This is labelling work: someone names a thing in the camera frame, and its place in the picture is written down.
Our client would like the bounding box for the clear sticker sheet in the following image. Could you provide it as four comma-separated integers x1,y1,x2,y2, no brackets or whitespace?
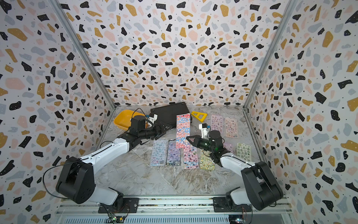
150,140,168,166

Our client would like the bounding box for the pale green sticker sheet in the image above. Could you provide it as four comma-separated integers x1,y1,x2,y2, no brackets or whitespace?
236,143,251,161

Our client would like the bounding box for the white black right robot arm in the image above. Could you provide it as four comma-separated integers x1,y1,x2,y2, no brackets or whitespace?
186,130,283,212

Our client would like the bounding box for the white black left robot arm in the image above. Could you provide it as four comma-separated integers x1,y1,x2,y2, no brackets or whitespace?
56,115,171,210

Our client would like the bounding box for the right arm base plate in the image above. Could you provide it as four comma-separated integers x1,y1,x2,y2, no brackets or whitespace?
213,196,252,212

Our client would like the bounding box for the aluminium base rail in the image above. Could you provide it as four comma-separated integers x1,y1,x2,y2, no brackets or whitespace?
54,195,296,224

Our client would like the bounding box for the yellow triangle ruler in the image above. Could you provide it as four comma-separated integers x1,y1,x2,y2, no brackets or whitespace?
191,111,208,123

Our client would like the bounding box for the green animal sticker sheet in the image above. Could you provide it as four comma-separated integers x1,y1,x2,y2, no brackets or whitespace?
200,150,215,170

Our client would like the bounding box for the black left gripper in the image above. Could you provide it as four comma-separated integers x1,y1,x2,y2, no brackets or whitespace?
138,122,171,141

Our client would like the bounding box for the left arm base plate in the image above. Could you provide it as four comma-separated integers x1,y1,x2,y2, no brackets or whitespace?
98,197,139,214

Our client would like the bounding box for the purple pink sticker sheet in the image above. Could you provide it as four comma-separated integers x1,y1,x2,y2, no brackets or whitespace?
223,143,235,154

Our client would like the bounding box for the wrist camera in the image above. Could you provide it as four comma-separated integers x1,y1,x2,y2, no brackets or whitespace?
199,123,211,140
147,113,158,126

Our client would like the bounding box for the blue pink sticker sheet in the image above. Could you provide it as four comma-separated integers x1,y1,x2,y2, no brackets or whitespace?
176,113,191,149

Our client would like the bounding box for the black briefcase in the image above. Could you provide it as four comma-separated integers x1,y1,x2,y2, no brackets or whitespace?
150,102,190,130

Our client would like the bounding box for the yellow storage tray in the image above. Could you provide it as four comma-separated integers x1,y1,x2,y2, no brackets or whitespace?
113,109,144,131

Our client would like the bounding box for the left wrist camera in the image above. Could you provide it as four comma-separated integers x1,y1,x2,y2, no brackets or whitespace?
147,113,158,126

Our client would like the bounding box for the pink cat sticker sheet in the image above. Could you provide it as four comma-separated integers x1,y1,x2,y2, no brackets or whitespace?
183,146,199,169

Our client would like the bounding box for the holographic sticker sheet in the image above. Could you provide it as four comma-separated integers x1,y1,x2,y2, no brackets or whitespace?
166,140,181,166

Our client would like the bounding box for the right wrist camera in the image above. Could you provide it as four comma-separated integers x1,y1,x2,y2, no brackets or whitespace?
199,123,211,140

